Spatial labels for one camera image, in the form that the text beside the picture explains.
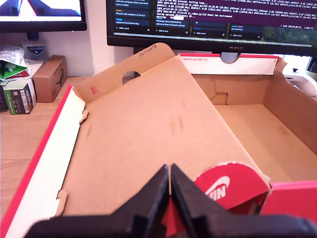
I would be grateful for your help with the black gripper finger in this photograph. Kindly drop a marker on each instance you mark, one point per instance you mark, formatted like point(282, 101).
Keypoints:
point(190, 198)
point(151, 198)

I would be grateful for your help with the red shoebox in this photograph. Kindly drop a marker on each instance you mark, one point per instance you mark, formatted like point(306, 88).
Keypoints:
point(136, 124)

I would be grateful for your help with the small brown cardboard box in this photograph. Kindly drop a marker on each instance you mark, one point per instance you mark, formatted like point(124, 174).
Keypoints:
point(49, 79)

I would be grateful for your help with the white game controller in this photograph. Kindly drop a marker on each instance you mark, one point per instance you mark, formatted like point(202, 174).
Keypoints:
point(303, 83)

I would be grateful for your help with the wide black Huawei monitor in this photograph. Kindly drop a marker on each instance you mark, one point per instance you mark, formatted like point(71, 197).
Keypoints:
point(210, 17)

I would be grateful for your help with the green folded carton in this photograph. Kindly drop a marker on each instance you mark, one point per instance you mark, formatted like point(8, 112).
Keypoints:
point(11, 70)

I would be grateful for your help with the white Cuticura pouch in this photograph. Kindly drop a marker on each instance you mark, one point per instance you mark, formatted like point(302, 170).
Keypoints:
point(33, 49)

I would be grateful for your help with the crumpled printed paper leaflet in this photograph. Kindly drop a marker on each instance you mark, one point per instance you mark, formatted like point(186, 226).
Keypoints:
point(11, 54)

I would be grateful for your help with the black computer monitor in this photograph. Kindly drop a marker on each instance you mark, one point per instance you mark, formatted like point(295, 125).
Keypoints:
point(42, 10)

